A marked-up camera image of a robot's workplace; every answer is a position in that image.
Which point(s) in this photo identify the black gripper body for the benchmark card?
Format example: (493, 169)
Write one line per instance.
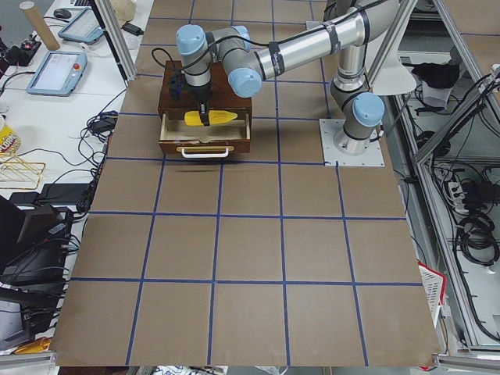
(200, 94)

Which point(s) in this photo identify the dark wooden drawer cabinet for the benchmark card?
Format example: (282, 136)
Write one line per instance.
(222, 96)

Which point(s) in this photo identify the gold wire rack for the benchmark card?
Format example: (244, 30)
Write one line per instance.
(16, 173)

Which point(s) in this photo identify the yellow toy corn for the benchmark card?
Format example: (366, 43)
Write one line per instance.
(216, 117)

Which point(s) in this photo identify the near teach pendant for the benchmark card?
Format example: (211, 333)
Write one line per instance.
(58, 74)

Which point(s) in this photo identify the black computer mouse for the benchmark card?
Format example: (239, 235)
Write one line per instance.
(62, 14)

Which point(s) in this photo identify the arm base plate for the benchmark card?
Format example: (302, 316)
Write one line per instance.
(340, 150)

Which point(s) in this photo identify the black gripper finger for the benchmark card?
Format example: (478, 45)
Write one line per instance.
(203, 111)

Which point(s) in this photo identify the far teach pendant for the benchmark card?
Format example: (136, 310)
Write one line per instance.
(83, 28)

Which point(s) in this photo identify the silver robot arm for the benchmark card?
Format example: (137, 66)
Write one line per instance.
(347, 28)

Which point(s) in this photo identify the teach pendant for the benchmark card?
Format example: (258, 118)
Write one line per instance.
(83, 28)
(58, 74)

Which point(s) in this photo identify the cardboard tube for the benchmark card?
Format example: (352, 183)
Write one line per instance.
(33, 15)

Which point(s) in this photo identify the red white plastic basket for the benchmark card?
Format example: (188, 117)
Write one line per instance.
(434, 284)

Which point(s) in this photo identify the light wooden drawer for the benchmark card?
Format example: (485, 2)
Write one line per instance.
(216, 141)

